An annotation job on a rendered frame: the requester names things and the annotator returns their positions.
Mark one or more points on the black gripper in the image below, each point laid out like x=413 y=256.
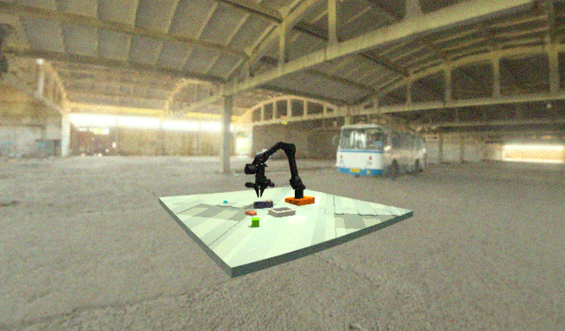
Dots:
x=256 y=185

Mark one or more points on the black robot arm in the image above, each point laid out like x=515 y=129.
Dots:
x=290 y=150

